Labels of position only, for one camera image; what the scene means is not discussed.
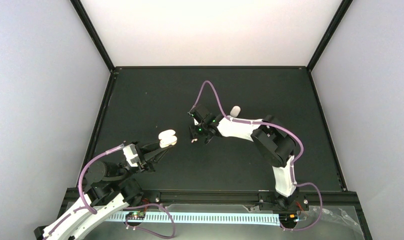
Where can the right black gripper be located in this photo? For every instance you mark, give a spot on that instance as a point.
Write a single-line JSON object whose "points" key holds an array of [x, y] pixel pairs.
{"points": [[195, 134]]}

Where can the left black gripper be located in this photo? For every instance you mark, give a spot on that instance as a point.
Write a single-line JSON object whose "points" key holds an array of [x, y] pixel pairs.
{"points": [[146, 165]]}

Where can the beige square charging case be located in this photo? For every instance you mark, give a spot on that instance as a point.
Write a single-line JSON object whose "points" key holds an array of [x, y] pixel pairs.
{"points": [[167, 138]]}

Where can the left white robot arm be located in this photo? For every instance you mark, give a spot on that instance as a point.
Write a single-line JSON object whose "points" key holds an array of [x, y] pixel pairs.
{"points": [[106, 185]]}

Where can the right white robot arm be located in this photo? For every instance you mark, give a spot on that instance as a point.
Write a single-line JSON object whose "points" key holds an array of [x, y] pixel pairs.
{"points": [[274, 145]]}

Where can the small circuit board left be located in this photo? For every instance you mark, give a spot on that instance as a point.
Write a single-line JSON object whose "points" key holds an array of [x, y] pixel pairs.
{"points": [[135, 216]]}

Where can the small circuit board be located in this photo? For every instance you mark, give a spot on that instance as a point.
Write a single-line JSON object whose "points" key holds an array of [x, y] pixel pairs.
{"points": [[289, 218], [135, 216]]}

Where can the small circuit board right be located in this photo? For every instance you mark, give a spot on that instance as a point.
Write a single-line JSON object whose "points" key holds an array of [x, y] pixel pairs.
{"points": [[289, 218]]}

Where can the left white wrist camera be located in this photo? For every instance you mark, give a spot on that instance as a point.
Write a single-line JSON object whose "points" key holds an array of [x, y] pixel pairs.
{"points": [[131, 155]]}

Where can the black front rail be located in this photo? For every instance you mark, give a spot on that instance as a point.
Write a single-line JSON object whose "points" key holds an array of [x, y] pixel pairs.
{"points": [[169, 197]]}

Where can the white perforated cable tray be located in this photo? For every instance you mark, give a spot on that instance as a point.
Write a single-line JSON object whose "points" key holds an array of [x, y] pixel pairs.
{"points": [[268, 219]]}

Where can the left black frame post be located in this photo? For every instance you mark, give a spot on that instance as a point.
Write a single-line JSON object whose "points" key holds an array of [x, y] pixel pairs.
{"points": [[92, 32]]}

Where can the black frame post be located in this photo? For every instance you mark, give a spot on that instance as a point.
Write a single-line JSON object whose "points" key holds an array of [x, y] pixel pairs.
{"points": [[92, 32], [328, 34]]}

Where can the right black frame post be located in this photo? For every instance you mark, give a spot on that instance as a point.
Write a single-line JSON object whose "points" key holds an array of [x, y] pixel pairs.
{"points": [[328, 34]]}

